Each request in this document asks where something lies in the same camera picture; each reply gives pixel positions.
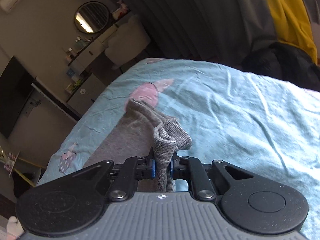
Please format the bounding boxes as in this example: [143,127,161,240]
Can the black garment on bed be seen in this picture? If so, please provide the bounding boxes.
[241,42,319,92]

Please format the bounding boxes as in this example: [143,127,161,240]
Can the white grey dressing table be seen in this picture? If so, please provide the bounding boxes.
[67,24,119,75]

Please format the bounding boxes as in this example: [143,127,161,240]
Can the white drawer cabinet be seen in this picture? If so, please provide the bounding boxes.
[67,74,106,115]

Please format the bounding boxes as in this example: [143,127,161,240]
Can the light blue bed sheet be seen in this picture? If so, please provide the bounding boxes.
[40,59,319,239]

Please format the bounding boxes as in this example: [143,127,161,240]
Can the grey curtain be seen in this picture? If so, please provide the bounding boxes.
[123,0,277,66]

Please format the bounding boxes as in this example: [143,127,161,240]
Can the yellow cloth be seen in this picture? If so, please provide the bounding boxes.
[267,0,318,63]

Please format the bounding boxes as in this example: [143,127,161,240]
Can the round side table yellow legs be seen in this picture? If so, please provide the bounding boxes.
[1,151,46,187]

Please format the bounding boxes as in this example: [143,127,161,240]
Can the grey sweat pants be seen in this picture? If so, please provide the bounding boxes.
[83,99,193,192]

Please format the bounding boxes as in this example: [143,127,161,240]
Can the wall power socket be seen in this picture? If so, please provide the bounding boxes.
[23,98,41,117]

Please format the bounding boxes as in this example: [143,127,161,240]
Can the black wall television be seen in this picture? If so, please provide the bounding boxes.
[0,57,35,138]

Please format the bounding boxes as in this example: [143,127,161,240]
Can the round black framed mirror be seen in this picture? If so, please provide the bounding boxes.
[74,1,110,34]

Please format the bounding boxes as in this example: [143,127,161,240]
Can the flower bouquet on table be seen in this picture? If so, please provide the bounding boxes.
[0,146,17,174]

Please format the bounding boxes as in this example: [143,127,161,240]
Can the white shell back chair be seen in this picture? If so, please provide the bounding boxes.
[105,15,150,68]

